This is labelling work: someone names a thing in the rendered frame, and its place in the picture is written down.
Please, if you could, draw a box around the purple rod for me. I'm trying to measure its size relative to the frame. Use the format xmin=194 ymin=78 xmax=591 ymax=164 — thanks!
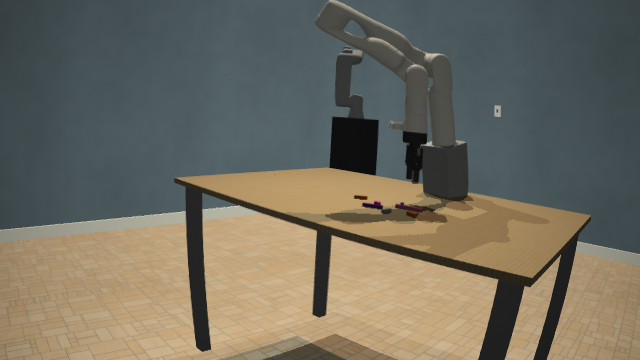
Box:
xmin=362 ymin=203 xmax=383 ymax=209

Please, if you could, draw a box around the pink rod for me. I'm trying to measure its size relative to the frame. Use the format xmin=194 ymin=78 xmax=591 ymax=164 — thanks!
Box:
xmin=395 ymin=204 xmax=423 ymax=212

